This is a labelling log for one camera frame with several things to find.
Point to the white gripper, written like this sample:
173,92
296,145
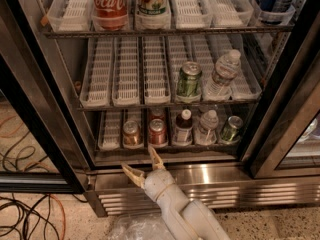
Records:
159,183

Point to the orange soda can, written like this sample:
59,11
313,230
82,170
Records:
131,133

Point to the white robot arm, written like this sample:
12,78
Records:
186,219

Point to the red soda can front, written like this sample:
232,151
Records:
157,132

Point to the red soda can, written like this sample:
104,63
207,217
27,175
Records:
157,113
157,132

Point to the red soda can rear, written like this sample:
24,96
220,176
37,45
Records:
157,113

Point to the small water bottle bottom shelf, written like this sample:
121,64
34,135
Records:
206,130

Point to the green can bottom shelf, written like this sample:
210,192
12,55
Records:
230,132

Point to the green can shelf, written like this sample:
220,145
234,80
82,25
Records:
230,132
188,85

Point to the green can middle shelf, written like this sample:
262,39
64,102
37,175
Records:
188,85

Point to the left glass fridge door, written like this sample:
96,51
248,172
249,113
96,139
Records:
35,81

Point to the glass fridge door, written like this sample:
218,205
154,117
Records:
277,151
35,81

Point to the water bottle middle shelf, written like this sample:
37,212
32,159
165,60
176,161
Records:
225,71

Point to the right glass fridge door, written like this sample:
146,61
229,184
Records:
277,151

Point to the green white soda can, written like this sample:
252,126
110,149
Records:
152,14

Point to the red Coca-Cola can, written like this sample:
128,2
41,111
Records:
111,14

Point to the dark juice bottle white cap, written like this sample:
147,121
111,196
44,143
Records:
183,128

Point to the clear plastic bag bin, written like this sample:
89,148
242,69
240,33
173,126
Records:
151,226

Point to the bottom wire shelf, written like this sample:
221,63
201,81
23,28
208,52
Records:
176,149

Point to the wire shelf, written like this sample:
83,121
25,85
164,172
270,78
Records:
166,105
176,149
168,32

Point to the middle wire shelf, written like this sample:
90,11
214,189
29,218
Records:
166,105

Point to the top wire shelf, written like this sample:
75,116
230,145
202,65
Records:
168,32

